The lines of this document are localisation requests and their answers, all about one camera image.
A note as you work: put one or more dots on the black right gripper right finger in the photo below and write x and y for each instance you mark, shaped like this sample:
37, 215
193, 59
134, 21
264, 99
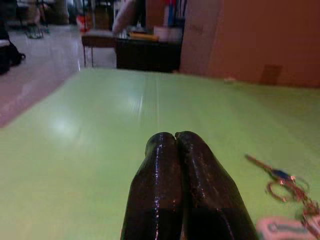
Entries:
212, 190

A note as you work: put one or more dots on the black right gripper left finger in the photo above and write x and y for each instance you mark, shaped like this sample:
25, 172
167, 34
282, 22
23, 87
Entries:
155, 187

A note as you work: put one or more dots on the key bunch with white charm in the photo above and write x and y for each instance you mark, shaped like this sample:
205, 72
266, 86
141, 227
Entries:
281, 173

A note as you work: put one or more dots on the green table mat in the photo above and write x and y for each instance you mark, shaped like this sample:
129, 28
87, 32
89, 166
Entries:
75, 150

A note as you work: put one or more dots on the black cabinet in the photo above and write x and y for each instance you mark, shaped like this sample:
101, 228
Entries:
147, 57

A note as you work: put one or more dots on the yellow flat item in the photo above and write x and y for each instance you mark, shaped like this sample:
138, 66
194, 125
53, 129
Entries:
143, 36

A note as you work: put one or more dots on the white container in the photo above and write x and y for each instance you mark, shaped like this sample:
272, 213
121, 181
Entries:
165, 33

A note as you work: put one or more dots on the large cardboard box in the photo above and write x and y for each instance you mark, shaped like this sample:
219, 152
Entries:
250, 37

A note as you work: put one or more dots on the small side table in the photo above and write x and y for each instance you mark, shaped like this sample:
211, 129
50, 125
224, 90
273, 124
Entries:
98, 40

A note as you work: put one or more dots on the orange red box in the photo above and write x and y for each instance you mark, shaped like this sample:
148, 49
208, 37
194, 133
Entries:
83, 22

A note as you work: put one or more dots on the black bag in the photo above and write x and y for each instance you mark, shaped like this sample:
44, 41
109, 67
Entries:
10, 55

